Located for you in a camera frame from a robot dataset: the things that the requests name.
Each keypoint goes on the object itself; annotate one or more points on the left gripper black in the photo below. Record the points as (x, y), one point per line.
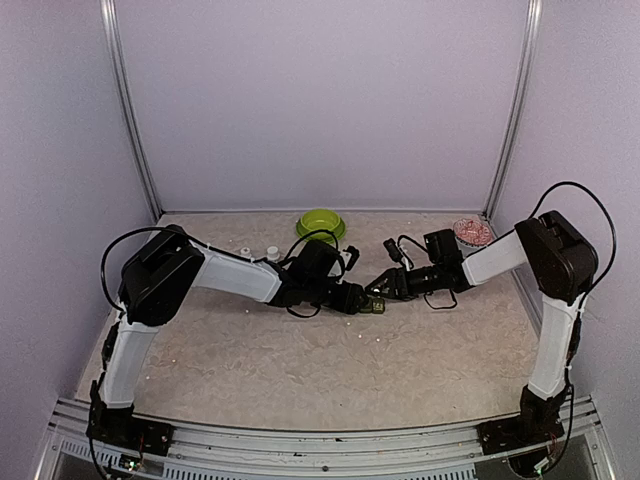
(349, 302)

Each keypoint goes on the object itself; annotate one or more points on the green weekly pill organizer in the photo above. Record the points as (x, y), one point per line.
(379, 305)

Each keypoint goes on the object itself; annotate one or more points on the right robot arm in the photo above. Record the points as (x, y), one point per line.
(563, 263)

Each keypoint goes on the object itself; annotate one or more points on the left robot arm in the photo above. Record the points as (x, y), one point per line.
(157, 278)

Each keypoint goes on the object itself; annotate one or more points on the left aluminium frame post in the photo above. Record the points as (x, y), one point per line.
(116, 52)

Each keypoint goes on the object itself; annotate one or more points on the right aluminium frame post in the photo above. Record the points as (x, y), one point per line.
(525, 65)

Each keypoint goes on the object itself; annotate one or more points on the green bowl with saucer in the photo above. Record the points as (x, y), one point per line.
(321, 220)

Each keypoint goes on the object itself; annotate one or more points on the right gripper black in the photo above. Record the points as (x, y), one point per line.
(397, 278)

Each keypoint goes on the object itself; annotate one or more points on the aluminium frame post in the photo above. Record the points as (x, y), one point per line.
(116, 52)
(525, 65)

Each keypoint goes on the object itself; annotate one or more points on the red patterned ceramic bowl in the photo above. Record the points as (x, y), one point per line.
(472, 233)

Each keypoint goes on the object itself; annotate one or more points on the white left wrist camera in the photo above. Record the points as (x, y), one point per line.
(347, 259)

